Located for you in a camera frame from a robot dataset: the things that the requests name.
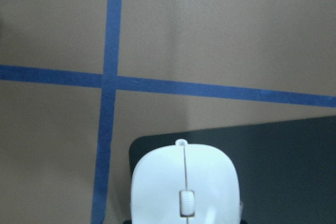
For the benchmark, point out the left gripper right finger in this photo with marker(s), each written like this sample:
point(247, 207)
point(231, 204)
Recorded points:
point(243, 221)

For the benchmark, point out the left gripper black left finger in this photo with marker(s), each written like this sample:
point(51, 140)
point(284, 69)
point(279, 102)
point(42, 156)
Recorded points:
point(128, 221)

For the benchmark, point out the white computer mouse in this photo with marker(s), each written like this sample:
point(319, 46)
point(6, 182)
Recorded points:
point(185, 183)

